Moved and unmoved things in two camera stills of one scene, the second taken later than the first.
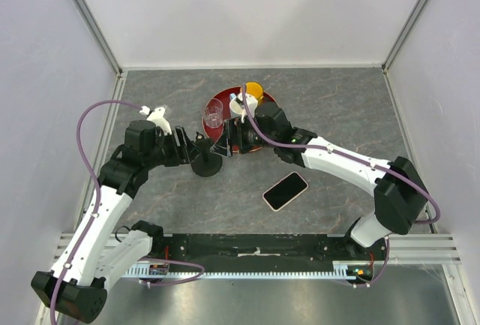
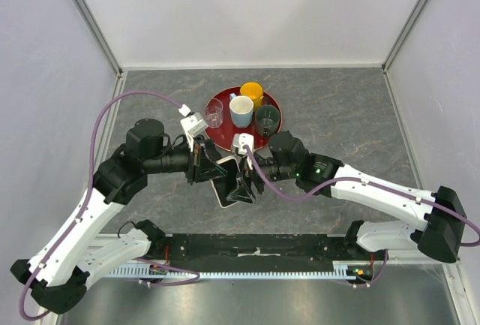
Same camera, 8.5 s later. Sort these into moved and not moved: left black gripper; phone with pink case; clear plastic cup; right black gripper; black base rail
Moved: right black gripper; left black gripper; phone with pink case
Not moved: clear plastic cup; black base rail
